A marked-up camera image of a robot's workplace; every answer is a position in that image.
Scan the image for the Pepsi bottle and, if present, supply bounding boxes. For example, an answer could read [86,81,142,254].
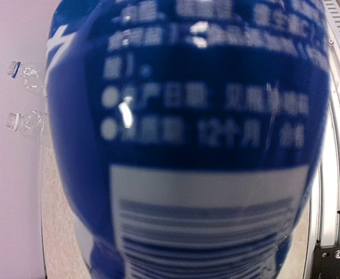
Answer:
[7,60,45,96]

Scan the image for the blue label water bottle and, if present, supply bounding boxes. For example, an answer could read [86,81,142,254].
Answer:
[45,1,329,278]

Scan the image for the aluminium front rail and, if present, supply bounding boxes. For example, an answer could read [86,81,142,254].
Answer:
[304,1,340,278]

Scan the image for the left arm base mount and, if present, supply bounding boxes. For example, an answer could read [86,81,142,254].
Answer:
[310,246,340,279]

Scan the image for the clear plastic bottle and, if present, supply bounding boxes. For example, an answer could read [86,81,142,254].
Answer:
[5,110,52,147]

